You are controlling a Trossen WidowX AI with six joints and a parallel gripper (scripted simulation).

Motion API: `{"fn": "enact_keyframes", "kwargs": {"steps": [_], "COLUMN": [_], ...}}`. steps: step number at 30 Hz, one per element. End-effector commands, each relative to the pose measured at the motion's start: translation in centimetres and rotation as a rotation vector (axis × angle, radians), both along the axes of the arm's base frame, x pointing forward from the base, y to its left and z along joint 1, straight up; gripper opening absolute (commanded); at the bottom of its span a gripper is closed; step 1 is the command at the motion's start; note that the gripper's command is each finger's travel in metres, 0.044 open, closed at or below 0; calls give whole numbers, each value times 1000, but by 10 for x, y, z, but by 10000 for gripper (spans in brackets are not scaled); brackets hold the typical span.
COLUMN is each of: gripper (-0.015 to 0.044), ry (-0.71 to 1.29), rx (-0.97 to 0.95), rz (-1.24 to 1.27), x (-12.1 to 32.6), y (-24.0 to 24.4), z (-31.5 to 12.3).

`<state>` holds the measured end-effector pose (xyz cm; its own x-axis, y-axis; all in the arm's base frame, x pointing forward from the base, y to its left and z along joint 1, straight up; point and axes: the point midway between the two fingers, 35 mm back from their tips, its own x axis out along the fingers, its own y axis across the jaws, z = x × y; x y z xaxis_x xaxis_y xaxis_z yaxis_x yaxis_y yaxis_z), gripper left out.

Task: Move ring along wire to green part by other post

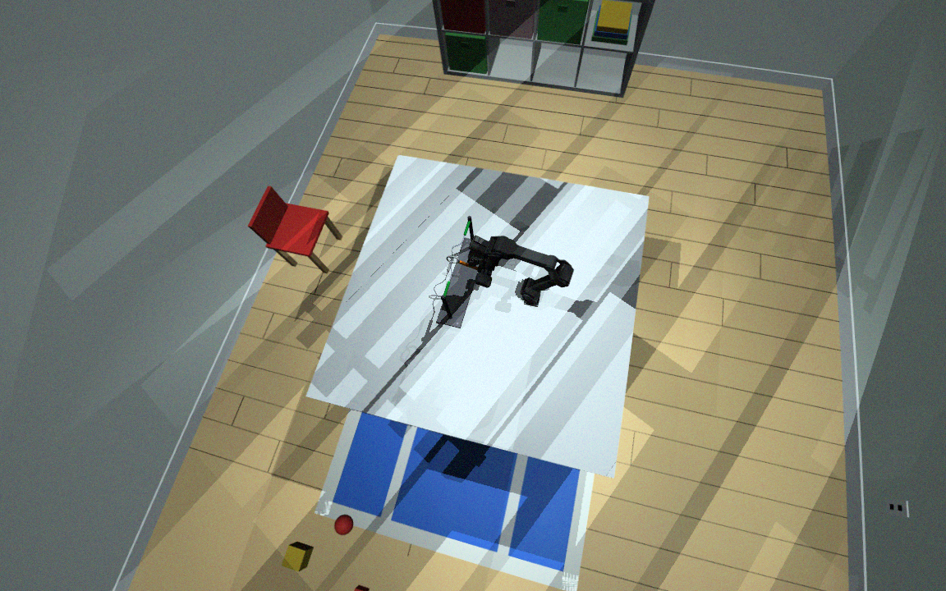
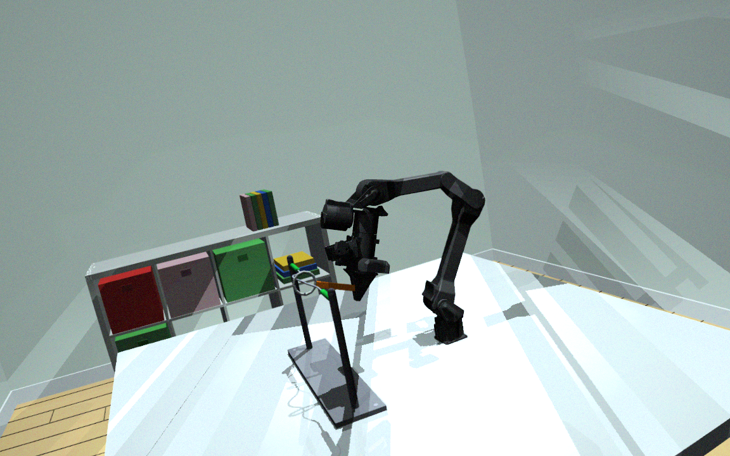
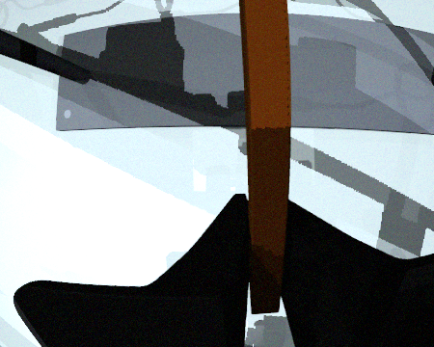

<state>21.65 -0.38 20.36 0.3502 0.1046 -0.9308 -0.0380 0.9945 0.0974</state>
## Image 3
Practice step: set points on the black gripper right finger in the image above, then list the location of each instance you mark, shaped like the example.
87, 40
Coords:
340, 292

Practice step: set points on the orange handle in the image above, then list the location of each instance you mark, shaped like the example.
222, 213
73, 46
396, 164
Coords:
264, 30

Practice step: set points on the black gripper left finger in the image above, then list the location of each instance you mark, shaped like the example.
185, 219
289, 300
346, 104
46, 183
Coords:
201, 301

